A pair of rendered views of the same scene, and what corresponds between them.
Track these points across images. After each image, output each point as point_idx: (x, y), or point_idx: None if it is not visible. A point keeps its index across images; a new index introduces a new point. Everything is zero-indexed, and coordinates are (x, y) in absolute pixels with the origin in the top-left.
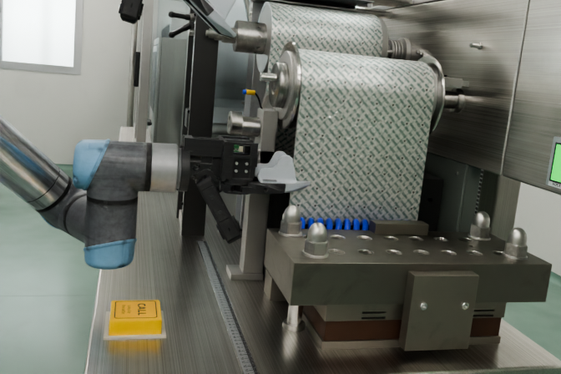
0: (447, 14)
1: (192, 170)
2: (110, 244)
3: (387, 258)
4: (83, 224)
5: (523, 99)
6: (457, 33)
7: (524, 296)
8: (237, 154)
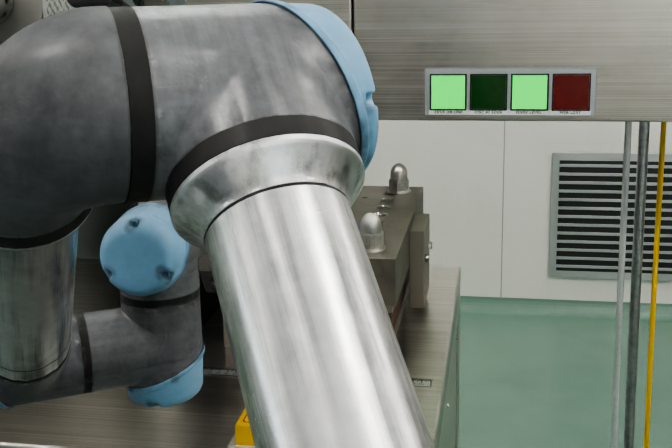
0: None
1: None
2: (203, 353)
3: (392, 227)
4: (153, 348)
5: (369, 38)
6: None
7: None
8: None
